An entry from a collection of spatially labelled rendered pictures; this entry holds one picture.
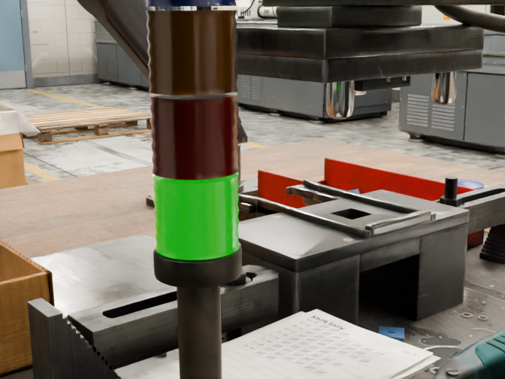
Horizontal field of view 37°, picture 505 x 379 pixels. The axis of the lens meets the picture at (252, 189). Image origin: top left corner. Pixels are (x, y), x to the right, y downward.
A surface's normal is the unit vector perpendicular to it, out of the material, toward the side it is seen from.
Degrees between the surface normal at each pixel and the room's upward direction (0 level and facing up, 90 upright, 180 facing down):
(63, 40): 90
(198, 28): 104
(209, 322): 90
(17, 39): 90
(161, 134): 76
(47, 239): 0
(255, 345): 0
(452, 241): 90
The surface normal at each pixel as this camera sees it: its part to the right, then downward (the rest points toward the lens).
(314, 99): -0.81, 0.15
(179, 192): -0.29, -0.02
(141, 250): 0.00, -0.97
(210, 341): 0.51, 0.20
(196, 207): 0.08, -0.01
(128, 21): 0.67, 0.27
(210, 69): 0.45, 0.43
